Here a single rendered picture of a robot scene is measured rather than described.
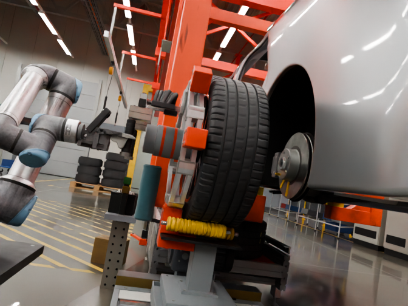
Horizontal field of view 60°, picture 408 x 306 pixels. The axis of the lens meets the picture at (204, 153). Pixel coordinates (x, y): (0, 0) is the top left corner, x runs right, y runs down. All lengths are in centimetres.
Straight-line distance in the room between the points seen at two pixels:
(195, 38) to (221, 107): 91
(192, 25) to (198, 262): 135
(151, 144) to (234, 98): 41
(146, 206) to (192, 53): 96
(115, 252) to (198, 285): 73
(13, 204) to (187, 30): 132
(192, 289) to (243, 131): 73
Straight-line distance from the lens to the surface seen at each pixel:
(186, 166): 132
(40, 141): 135
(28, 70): 179
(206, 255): 159
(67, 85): 182
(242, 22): 449
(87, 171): 1003
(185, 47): 216
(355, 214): 473
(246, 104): 138
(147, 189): 166
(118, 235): 218
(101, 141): 139
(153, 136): 152
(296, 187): 165
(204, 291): 163
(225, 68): 805
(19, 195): 165
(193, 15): 224
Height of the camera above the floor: 70
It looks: 5 degrees up
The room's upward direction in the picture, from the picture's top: 10 degrees clockwise
